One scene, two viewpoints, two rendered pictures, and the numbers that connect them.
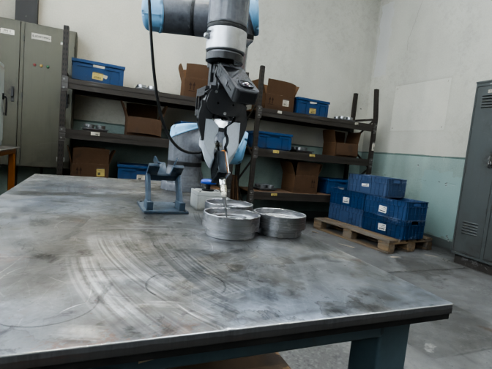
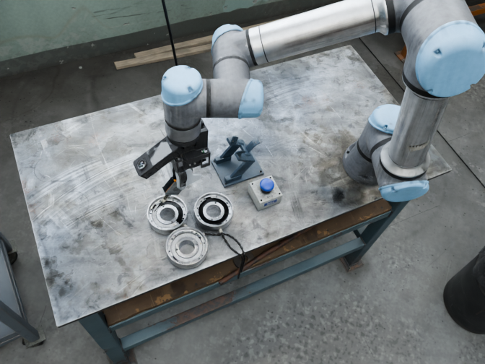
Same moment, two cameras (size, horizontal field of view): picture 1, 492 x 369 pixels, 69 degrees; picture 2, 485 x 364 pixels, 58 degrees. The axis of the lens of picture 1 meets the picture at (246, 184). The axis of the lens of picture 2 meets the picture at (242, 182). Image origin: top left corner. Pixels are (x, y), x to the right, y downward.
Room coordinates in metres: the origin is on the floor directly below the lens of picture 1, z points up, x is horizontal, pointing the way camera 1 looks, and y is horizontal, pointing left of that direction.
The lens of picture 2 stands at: (0.73, -0.53, 1.87)
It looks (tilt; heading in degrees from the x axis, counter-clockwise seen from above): 57 degrees down; 80
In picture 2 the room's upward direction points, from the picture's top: 10 degrees clockwise
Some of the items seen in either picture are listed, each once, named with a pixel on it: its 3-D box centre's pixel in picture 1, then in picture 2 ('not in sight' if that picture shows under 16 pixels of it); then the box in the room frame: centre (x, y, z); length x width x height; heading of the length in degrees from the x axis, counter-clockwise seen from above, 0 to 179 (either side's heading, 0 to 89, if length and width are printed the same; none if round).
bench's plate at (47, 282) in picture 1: (138, 210); (238, 154); (0.85, 0.25, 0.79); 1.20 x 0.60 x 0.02; 23
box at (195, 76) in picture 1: (200, 84); not in sight; (4.42, 0.66, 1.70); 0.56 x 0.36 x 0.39; 108
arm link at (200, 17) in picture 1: (222, 20); (233, 92); (0.79, 0.09, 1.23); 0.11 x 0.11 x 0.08; 2
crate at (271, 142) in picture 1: (268, 140); not in sight; (4.84, -0.24, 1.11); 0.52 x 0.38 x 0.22; 113
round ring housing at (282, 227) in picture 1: (278, 222); (187, 248); (0.70, -0.07, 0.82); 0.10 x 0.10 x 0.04
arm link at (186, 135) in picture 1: (188, 142); (387, 132); (1.24, 0.21, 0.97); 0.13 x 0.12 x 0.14; 92
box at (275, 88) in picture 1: (272, 97); not in sight; (4.83, -0.24, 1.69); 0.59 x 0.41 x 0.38; 118
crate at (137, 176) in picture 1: (140, 173); not in sight; (4.19, 1.25, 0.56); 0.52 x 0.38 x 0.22; 110
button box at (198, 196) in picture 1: (206, 198); (266, 192); (0.92, 0.10, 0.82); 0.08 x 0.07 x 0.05; 23
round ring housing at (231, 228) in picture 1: (230, 223); (167, 215); (0.65, 0.02, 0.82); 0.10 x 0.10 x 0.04
